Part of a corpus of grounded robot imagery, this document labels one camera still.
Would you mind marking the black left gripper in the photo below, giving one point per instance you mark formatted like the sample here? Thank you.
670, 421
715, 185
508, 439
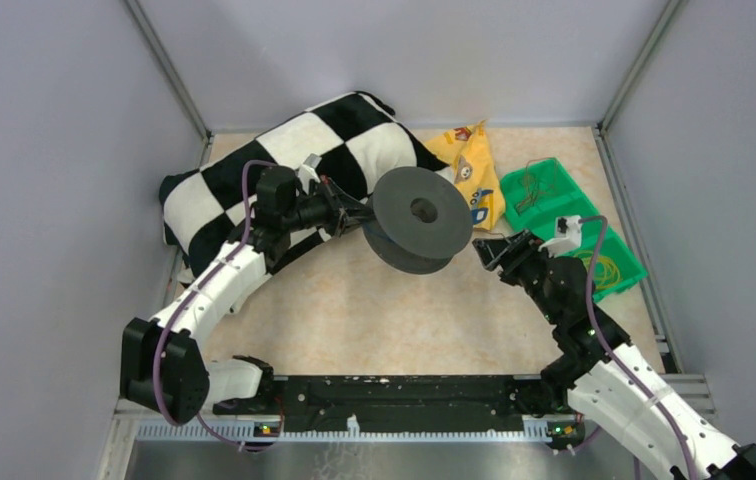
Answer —
342, 214

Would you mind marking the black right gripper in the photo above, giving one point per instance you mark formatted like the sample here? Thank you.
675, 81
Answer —
494, 250

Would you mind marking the grey plastic cable spool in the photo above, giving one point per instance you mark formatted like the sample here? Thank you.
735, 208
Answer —
420, 221

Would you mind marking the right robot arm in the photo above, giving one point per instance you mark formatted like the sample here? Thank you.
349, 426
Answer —
603, 375

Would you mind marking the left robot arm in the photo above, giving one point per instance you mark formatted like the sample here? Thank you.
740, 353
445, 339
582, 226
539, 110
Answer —
162, 367

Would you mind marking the yellow cartoon print cloth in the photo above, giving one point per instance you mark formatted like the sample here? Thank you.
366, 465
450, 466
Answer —
467, 153

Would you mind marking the black white checkered pillow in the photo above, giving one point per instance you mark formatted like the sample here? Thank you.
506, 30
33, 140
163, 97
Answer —
356, 137

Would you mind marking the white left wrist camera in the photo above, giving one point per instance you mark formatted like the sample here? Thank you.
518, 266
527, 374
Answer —
307, 171

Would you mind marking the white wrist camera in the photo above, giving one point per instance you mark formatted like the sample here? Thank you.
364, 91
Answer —
568, 235
307, 171

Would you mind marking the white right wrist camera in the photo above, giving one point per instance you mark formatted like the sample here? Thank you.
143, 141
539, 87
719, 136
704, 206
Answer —
568, 235

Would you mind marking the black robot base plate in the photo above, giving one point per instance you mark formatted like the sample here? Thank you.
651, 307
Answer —
411, 404

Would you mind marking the aluminium front rail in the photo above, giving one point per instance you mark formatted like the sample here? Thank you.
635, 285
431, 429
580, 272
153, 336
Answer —
130, 425

